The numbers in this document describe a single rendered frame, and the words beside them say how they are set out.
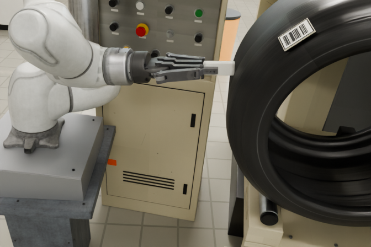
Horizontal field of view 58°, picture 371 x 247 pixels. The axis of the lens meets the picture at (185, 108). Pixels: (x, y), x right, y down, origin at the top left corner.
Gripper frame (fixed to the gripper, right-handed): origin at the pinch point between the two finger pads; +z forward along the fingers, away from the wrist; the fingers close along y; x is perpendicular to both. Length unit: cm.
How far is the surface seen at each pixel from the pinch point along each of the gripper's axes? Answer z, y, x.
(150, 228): -42, 49, 119
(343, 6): 22.0, -8.6, -15.7
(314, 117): 28.9, 25.8, 28.8
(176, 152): -25, 58, 73
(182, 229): -24, 52, 122
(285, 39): 12.7, -9.9, -10.4
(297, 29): 14.7, -9.6, -12.1
